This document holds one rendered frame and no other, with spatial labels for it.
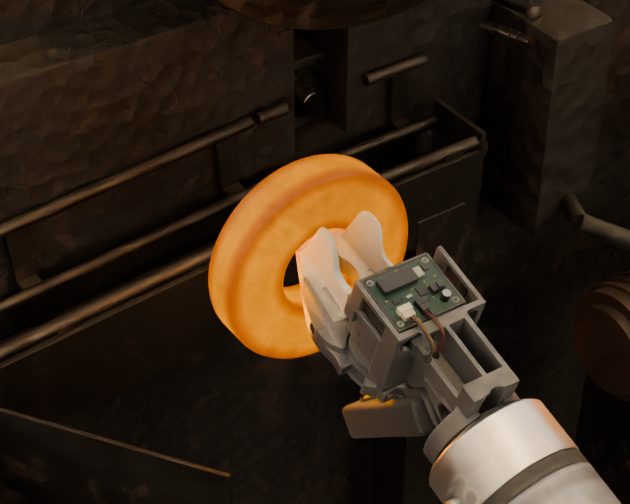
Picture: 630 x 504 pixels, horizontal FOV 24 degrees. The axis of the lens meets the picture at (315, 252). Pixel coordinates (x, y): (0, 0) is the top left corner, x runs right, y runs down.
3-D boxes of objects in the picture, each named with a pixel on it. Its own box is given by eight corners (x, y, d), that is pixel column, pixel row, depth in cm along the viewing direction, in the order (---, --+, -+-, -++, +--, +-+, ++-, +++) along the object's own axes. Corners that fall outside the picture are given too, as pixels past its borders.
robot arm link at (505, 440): (556, 498, 97) (441, 560, 93) (513, 441, 100) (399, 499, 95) (598, 428, 90) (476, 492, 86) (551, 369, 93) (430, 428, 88)
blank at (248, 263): (192, 207, 99) (217, 231, 97) (376, 119, 105) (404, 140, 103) (221, 368, 109) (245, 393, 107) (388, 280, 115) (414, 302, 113)
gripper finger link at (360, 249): (350, 162, 103) (424, 255, 98) (336, 215, 107) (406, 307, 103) (313, 176, 101) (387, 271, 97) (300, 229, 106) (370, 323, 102)
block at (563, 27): (469, 193, 157) (485, -5, 143) (525, 170, 161) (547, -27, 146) (533, 244, 150) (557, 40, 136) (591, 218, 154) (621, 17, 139)
